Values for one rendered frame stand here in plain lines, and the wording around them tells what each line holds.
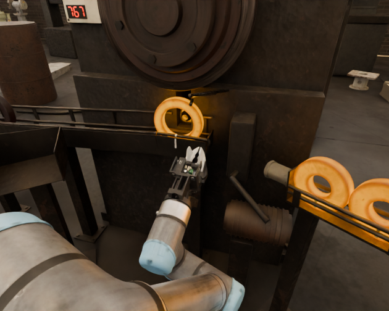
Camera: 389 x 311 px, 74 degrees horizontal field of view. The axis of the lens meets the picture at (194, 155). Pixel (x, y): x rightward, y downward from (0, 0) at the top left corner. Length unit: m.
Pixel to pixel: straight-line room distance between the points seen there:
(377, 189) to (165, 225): 0.49
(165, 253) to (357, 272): 1.18
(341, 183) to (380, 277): 0.94
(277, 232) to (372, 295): 0.73
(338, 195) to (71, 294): 0.65
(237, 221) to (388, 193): 0.43
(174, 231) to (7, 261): 0.34
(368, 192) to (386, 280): 0.95
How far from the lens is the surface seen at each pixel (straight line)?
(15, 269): 0.32
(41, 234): 0.36
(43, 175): 1.06
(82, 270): 0.31
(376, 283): 1.60
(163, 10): 0.75
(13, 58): 3.58
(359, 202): 0.75
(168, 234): 0.58
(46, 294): 0.29
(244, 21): 0.79
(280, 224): 0.91
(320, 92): 0.98
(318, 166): 0.76
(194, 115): 0.91
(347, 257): 1.63
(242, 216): 0.90
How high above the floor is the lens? 1.15
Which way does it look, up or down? 32 degrees down
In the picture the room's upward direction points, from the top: straight up
